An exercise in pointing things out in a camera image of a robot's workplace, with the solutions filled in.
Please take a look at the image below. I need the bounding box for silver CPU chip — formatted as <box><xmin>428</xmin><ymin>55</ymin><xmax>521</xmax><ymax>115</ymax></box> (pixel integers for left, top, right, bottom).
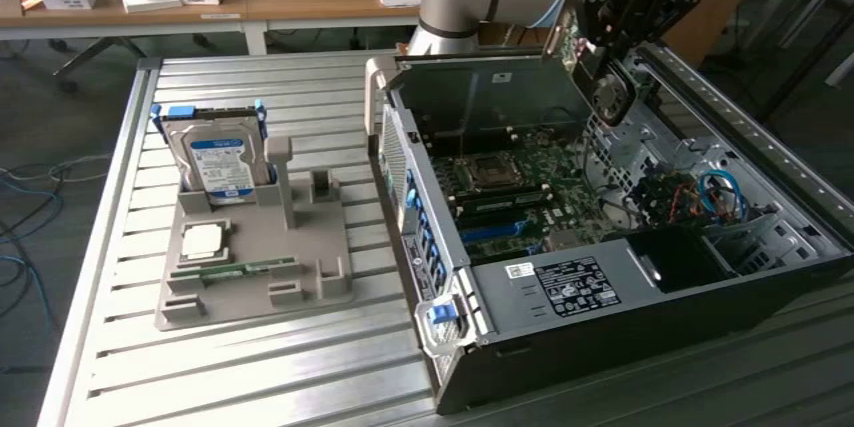
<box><xmin>177</xmin><ymin>224</ymin><xmax>226</xmax><ymax>261</ymax></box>

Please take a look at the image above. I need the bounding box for hard disk blue carrier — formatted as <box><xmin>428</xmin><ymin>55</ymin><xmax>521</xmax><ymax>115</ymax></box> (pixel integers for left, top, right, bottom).
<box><xmin>150</xmin><ymin>99</ymin><xmax>279</xmax><ymax>207</ymax></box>

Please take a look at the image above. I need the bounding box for blue floor cable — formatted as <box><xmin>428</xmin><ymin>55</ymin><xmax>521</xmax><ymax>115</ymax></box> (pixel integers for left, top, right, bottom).
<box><xmin>0</xmin><ymin>166</ymin><xmax>66</xmax><ymax>348</ymax></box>

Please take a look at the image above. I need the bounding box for black open PC case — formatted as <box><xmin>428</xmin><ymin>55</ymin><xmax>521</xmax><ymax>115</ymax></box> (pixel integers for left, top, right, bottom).
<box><xmin>365</xmin><ymin>39</ymin><xmax>854</xmax><ymax>416</ymax></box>

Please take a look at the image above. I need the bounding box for wooden cabinet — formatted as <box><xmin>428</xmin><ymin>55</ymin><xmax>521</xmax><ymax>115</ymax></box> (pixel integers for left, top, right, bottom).
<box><xmin>573</xmin><ymin>0</ymin><xmax>780</xmax><ymax>68</ymax></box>

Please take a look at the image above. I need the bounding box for blue case release latch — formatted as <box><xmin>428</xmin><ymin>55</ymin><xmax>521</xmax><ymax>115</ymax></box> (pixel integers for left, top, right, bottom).
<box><xmin>426</xmin><ymin>299</ymin><xmax>461</xmax><ymax>327</ymax></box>

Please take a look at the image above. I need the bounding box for grey parts rack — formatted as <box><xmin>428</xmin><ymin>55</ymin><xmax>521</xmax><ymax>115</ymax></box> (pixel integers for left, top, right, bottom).
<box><xmin>154</xmin><ymin>135</ymin><xmax>356</xmax><ymax>332</ymax></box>

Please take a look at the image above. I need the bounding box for white floor cable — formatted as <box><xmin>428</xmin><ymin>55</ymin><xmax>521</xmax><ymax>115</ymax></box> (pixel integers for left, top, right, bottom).
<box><xmin>0</xmin><ymin>154</ymin><xmax>113</xmax><ymax>183</ymax></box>

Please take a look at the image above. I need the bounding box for green motherboard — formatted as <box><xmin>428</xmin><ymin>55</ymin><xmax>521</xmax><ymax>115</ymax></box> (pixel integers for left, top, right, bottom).
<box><xmin>426</xmin><ymin>131</ymin><xmax>633</xmax><ymax>266</ymax></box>

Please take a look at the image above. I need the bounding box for metal CPU socket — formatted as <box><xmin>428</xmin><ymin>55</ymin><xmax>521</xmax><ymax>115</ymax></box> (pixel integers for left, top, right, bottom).
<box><xmin>464</xmin><ymin>154</ymin><xmax>513</xmax><ymax>188</ymax></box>

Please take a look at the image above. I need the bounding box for black red wire bundle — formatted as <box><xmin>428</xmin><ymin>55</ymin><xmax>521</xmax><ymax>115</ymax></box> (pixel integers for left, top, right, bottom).
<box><xmin>630</xmin><ymin>171</ymin><xmax>702</xmax><ymax>226</ymax></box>

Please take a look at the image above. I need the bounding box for black graphics card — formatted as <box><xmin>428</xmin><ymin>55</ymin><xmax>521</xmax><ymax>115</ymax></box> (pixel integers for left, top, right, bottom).
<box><xmin>545</xmin><ymin>9</ymin><xmax>644</xmax><ymax>128</ymax></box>

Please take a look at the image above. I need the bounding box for grey power supply unit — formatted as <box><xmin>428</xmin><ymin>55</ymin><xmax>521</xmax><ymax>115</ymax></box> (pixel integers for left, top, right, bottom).
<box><xmin>460</xmin><ymin>239</ymin><xmax>660</xmax><ymax>336</ymax></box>

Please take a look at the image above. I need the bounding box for dark installed RAM stick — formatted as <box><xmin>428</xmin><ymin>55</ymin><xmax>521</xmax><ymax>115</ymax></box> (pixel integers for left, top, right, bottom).
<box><xmin>460</xmin><ymin>190</ymin><xmax>546</xmax><ymax>216</ymax></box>

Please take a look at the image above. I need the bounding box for blue data wire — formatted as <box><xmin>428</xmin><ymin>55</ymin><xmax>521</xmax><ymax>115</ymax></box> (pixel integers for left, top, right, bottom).
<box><xmin>697</xmin><ymin>169</ymin><xmax>753</xmax><ymax>226</ymax></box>

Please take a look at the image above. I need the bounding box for green RAM stick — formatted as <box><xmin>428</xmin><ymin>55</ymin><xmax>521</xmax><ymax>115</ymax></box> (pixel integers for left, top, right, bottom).
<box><xmin>167</xmin><ymin>256</ymin><xmax>299</xmax><ymax>284</ymax></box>

